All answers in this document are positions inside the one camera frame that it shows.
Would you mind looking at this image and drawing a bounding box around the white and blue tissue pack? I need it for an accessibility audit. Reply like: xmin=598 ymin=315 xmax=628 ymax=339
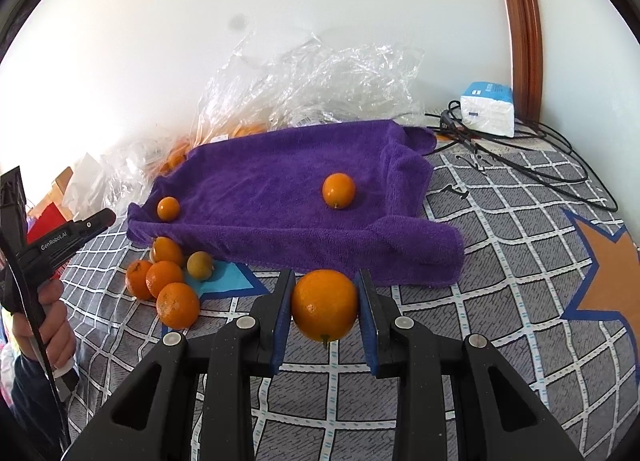
xmin=459 ymin=81 xmax=516 ymax=138

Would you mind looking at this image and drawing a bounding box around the tangled black cable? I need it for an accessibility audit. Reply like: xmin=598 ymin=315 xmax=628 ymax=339
xmin=425 ymin=100 xmax=619 ymax=212

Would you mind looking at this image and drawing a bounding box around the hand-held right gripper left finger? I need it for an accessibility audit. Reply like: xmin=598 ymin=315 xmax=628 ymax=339
xmin=65 ymin=269 xmax=297 ymax=461

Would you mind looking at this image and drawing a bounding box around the white paper bag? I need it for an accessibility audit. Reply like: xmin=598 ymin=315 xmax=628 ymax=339
xmin=65 ymin=153 xmax=109 ymax=220

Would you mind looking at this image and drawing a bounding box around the red box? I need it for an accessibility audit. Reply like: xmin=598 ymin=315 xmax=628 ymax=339
xmin=27 ymin=201 xmax=72 ymax=238

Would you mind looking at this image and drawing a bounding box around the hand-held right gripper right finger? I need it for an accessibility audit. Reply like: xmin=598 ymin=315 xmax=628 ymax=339
xmin=354 ymin=269 xmax=583 ymax=461

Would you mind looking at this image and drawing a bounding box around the brown wooden door frame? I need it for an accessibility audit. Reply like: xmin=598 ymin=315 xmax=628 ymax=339
xmin=490 ymin=0 xmax=544 ymax=124

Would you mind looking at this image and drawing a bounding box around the brown cardboard box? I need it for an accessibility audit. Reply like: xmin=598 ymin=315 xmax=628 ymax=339
xmin=50 ymin=166 xmax=77 ymax=198

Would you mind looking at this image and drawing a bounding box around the person's left forearm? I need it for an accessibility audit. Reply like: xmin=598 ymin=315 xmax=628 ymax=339
xmin=9 ymin=353 xmax=66 ymax=461

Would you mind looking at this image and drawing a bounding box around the orange with dark stem spot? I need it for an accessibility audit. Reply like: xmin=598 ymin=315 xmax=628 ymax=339
xmin=322 ymin=173 xmax=357 ymax=210

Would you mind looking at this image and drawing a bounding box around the clear plastic bag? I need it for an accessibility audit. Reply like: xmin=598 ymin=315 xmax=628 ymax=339
xmin=100 ymin=30 xmax=427 ymax=212

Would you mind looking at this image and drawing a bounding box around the large orange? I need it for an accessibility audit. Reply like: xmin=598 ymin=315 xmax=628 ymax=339
xmin=291 ymin=269 xmax=360 ymax=344

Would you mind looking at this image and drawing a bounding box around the person's left hand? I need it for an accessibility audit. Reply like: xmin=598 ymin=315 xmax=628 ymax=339
xmin=9 ymin=280 xmax=77 ymax=370

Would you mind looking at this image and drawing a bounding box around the yellow-green round fruit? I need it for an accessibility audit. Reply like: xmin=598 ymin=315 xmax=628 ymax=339
xmin=187 ymin=251 xmax=216 ymax=282

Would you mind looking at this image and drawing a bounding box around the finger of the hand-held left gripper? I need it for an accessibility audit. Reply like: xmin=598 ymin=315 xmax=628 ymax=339
xmin=70 ymin=208 xmax=117 ymax=249

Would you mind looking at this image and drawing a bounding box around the grey checked star bedsheet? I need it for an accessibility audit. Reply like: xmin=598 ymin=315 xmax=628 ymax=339
xmin=10 ymin=121 xmax=640 ymax=461

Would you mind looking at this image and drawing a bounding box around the small orange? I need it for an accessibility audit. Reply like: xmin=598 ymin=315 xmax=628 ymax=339
xmin=157 ymin=196 xmax=181 ymax=222

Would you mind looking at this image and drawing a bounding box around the purple towel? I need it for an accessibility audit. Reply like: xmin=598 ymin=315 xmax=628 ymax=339
xmin=126 ymin=118 xmax=466 ymax=288

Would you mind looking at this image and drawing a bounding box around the orange inside plastic bag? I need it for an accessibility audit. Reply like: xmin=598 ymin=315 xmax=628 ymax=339
xmin=157 ymin=141 xmax=189 ymax=174
xmin=227 ymin=123 xmax=266 ymax=140

